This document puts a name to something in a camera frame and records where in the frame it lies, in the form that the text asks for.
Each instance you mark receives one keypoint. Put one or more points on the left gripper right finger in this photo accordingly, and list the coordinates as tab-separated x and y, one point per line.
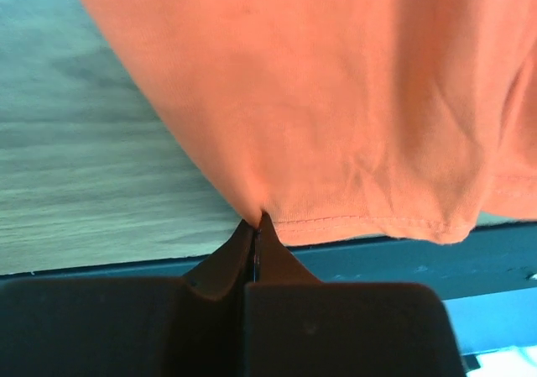
298	325

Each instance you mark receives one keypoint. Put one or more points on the orange t-shirt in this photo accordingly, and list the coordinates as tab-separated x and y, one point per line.
341	118

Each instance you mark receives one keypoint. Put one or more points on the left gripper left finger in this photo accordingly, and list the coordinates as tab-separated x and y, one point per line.
187	325

